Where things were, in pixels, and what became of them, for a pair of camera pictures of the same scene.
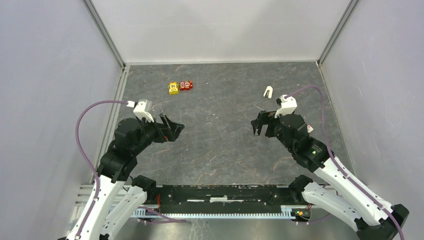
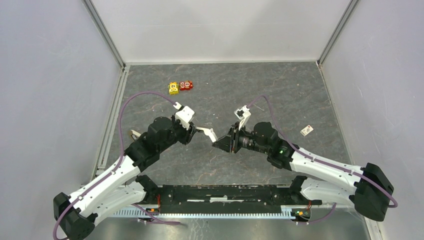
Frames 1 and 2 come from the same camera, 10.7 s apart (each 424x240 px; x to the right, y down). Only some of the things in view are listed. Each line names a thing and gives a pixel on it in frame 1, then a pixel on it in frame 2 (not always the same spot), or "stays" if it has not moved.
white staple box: x=309 y=128 stays
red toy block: x=186 y=85 stays
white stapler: x=268 y=92 -> x=209 y=132
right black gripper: x=264 y=117 -> x=230 y=143
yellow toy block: x=173 y=88 stays
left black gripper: x=165 y=134 -> x=187 y=134
